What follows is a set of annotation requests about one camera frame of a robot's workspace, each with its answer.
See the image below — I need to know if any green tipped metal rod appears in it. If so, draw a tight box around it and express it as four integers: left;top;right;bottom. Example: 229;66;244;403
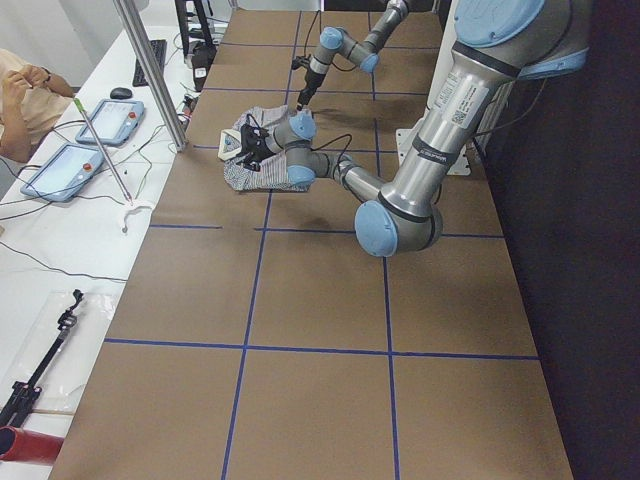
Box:
73;97;133;204

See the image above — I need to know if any black computer mouse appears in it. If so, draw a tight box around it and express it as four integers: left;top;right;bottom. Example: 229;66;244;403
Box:
110;87;133;100

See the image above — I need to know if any white plastic hook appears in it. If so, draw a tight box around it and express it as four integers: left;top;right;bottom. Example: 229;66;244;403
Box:
118;199;155;234

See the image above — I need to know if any blue teach pendant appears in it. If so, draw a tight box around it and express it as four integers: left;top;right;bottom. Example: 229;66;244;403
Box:
87;99;145;147
20;143;104;202

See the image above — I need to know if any black keyboard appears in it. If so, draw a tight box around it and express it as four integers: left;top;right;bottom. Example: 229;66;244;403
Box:
131;38;168;87

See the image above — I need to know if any red cylinder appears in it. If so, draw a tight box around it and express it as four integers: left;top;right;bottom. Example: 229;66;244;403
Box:
1;426;64;465

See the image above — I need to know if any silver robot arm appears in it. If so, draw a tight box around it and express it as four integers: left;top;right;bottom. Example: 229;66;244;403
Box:
291;0;413;111
232;1;592;257

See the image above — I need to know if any white mounting post base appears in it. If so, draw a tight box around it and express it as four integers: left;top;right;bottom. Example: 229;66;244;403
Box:
395;128;471;176

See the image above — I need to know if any navy white striped polo shirt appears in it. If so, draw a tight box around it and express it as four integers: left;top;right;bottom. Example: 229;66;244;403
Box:
218;105;311;192

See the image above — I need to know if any seated person beige shirt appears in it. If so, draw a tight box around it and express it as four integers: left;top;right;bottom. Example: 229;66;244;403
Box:
1;49;74;163

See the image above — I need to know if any black tripod stick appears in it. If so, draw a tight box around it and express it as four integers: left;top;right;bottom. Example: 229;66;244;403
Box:
1;289;84;427

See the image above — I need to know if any near blue teach pendant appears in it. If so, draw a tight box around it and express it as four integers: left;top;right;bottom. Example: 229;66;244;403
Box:
20;143;104;202

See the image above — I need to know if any black power box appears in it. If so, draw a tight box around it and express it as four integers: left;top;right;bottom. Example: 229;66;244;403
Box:
191;42;217;92

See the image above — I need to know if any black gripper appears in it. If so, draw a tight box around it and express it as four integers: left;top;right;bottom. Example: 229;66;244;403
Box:
291;55;326;111
237;124;273;172

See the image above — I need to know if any aluminium frame post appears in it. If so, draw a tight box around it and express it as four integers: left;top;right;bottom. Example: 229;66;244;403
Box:
113;0;187;152

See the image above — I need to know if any far blue teach pendant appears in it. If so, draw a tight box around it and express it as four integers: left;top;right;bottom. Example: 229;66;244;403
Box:
87;99;145;147

